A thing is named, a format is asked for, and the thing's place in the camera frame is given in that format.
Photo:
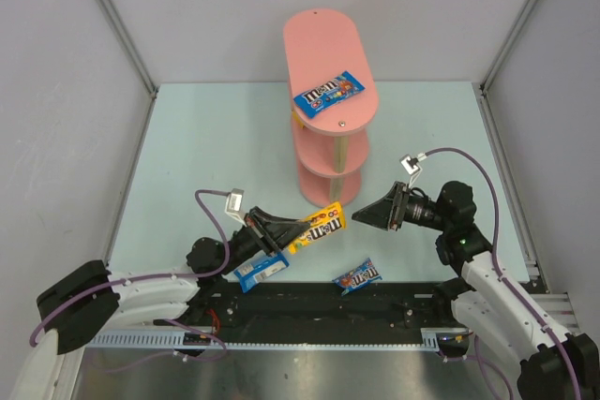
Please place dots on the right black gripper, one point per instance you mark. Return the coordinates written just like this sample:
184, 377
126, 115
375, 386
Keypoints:
398, 206

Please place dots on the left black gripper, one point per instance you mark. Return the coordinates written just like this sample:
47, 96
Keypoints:
259, 235

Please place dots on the yellow candy bag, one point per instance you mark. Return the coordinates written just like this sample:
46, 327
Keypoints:
325, 222

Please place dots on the yellow M&M bag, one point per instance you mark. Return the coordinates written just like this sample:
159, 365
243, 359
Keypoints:
297, 119

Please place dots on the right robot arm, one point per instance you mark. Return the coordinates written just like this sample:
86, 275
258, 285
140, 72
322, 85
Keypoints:
553, 362

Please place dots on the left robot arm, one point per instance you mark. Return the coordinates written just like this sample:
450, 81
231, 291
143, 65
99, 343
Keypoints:
93, 298

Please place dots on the blue white candy bar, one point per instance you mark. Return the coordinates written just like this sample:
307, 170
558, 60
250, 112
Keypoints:
253, 273

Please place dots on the blue M&M bag on shelf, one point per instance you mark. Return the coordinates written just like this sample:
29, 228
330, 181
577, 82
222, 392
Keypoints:
322, 97

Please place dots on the pink tiered shelf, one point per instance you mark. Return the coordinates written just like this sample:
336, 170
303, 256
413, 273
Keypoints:
330, 152

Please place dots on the blue M&M bag on table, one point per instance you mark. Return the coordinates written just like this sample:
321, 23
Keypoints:
362, 275

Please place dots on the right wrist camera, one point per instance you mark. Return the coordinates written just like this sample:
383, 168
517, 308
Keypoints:
412, 165

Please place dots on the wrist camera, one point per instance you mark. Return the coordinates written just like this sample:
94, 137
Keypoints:
412, 165
233, 205

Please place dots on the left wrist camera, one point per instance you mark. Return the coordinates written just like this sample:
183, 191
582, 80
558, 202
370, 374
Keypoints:
233, 205

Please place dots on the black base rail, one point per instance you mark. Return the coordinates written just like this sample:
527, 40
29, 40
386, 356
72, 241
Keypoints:
300, 306

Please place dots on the slotted cable duct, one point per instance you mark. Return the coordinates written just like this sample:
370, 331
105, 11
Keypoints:
387, 338

